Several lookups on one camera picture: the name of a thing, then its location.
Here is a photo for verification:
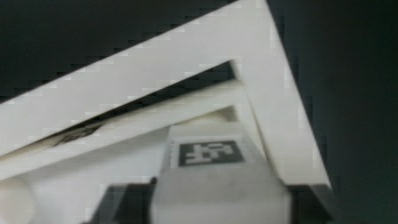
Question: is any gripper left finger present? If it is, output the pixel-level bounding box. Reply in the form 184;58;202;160
88;178;157;224

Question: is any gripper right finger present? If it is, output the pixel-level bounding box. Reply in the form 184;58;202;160
289;184;345;224

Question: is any white leg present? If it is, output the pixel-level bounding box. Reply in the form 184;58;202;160
152;123;290;224

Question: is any white square tabletop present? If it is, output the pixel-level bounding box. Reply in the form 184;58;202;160
0;107;264;224

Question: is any white obstacle wall frame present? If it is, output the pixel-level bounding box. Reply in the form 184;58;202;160
0;0;329;184

